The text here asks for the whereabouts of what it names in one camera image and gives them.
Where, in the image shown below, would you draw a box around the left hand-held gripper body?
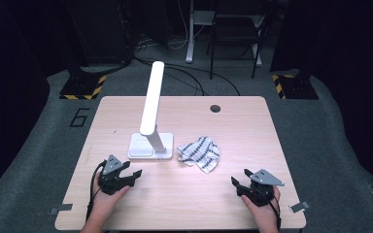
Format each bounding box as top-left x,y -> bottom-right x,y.
97,154 -> 136,196

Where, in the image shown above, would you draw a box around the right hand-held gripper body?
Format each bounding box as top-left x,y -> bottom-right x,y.
237,168 -> 286,208

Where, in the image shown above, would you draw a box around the white black patterned cloth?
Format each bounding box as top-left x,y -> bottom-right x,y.
177,135 -> 221,175

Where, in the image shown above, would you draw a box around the white desk lamp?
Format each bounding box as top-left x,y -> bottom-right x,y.
127,60 -> 175,160

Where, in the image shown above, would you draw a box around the person's right hand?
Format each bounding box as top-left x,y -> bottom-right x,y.
240,185 -> 282,225

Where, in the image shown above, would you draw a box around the person's left hand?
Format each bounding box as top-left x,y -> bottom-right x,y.
91,171 -> 131,216

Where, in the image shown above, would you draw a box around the grey tape piece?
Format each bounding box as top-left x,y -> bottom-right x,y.
288,200 -> 311,215
49,203 -> 74,216

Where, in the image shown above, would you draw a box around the black yellow striped stand base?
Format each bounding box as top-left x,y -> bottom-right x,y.
271,73 -> 320,101
58,74 -> 108,101

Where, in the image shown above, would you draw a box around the dark curtain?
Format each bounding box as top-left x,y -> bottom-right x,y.
269,0 -> 373,198
0,0 -> 66,205

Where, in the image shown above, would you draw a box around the black cabinet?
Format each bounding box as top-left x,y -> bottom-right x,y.
62,0 -> 134,68

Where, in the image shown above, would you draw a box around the black folding chair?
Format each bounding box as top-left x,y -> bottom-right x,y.
206,0 -> 270,81

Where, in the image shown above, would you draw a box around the left hand-held gripper black cable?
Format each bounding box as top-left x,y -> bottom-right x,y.
85,159 -> 109,221

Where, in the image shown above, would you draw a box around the hand-held gripper black cable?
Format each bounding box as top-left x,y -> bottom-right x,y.
269,195 -> 283,231
85,159 -> 109,221

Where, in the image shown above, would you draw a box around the right hand-held gripper black cable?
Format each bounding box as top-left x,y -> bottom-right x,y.
269,195 -> 283,231

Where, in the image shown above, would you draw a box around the black floor cables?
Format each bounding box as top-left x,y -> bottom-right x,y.
132,55 -> 242,97

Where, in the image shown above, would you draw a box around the white cable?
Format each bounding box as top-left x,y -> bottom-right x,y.
167,0 -> 207,50

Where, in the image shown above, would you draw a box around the white desk frame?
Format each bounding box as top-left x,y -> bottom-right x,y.
185,0 -> 264,68

